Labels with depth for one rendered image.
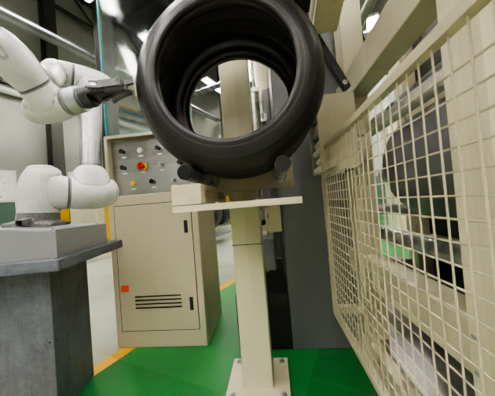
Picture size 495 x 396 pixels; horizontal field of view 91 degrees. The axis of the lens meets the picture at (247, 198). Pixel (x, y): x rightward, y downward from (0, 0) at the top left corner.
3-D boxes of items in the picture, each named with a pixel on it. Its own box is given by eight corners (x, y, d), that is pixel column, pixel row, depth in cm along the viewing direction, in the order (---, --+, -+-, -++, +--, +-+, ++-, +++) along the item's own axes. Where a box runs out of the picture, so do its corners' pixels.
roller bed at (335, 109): (313, 175, 114) (307, 113, 115) (345, 173, 113) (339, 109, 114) (321, 170, 95) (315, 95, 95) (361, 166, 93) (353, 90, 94)
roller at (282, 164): (271, 174, 101) (280, 168, 101) (277, 183, 101) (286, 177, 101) (271, 160, 67) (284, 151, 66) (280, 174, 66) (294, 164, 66)
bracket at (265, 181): (202, 194, 107) (200, 172, 107) (293, 186, 103) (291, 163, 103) (199, 194, 103) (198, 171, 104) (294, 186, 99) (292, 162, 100)
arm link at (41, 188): (16, 213, 111) (17, 165, 112) (65, 212, 123) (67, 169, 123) (12, 214, 99) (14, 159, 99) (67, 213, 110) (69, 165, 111)
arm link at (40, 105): (73, 123, 85) (42, 86, 76) (34, 133, 87) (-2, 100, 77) (84, 108, 93) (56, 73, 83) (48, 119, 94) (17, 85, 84)
